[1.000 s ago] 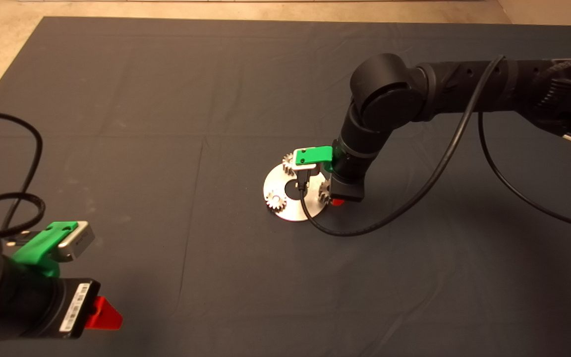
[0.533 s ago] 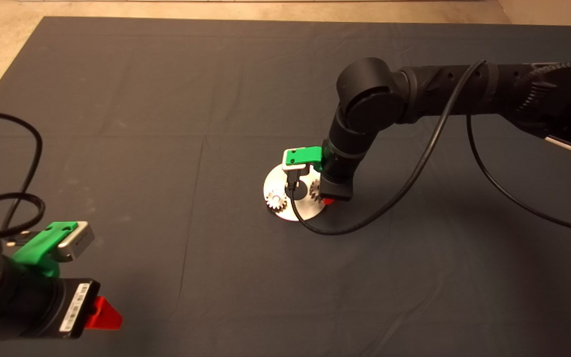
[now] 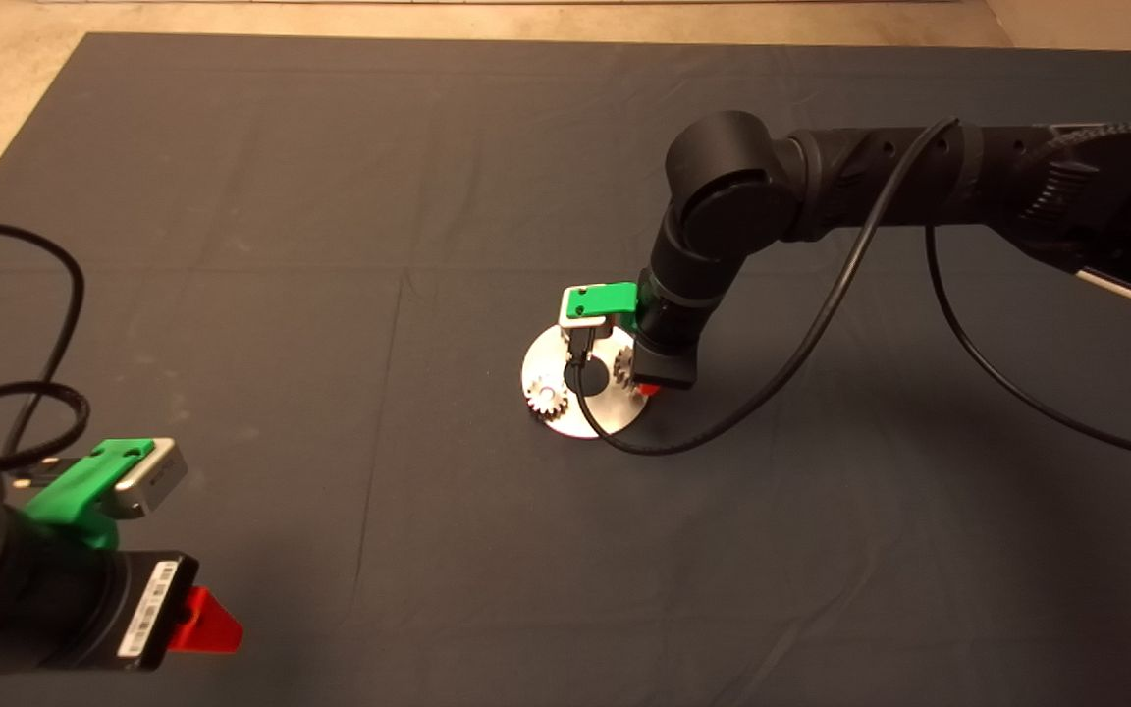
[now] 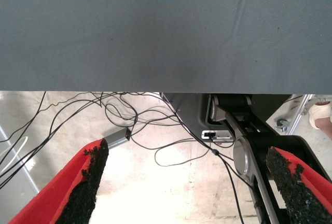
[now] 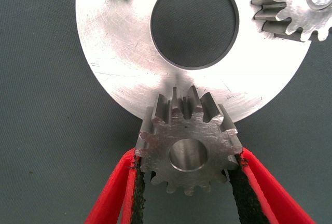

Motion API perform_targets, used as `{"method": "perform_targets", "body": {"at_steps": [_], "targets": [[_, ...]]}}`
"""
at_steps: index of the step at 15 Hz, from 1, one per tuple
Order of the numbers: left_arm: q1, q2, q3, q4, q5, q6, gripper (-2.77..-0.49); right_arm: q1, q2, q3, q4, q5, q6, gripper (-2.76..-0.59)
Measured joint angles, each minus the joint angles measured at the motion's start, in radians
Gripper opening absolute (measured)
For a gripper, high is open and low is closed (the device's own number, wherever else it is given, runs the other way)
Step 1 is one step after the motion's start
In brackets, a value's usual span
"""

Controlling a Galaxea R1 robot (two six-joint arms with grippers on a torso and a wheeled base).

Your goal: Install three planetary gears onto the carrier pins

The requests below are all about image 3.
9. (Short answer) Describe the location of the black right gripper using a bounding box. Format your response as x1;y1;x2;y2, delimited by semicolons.
629;334;701;398

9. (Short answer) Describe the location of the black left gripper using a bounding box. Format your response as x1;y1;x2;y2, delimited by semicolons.
65;552;244;674

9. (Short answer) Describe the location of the round metal carrier plate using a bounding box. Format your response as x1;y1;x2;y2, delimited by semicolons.
522;324;650;440

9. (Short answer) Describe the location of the dark table cloth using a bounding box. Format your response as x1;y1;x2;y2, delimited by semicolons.
0;34;1131;707

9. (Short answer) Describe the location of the black right camera cable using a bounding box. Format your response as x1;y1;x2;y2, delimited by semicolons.
564;116;1131;467

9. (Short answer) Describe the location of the green right camera mount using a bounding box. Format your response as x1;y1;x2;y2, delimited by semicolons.
565;282;641;325

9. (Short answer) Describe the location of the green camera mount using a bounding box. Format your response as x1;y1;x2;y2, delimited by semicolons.
24;438;156;551
565;282;641;325

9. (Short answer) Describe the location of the silver right camera box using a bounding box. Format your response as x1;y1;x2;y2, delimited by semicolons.
559;290;616;345

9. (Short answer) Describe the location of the silver camera box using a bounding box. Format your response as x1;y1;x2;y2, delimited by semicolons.
559;290;616;345
114;439;189;519

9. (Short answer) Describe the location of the silver left camera box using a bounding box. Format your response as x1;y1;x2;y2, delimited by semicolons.
114;439;189;519

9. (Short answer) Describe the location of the green left camera mount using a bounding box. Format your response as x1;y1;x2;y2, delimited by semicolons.
24;438;156;551

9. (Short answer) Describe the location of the thin black left camera cable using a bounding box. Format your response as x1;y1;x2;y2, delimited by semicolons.
0;221;90;470

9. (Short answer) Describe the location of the braided black arm cable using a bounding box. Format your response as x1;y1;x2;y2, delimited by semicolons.
1032;120;1131;212

